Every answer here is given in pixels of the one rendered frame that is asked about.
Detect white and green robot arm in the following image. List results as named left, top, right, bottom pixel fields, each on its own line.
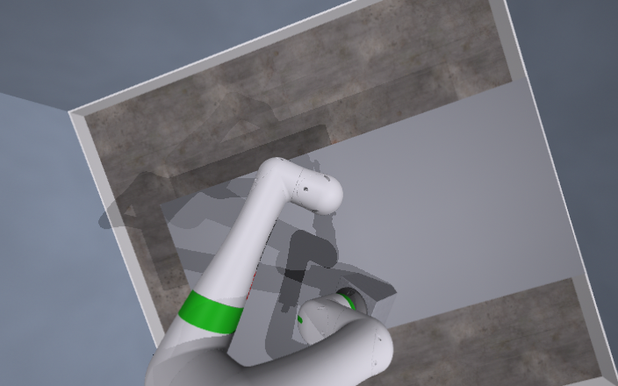
left=144, top=157, right=393, bottom=386

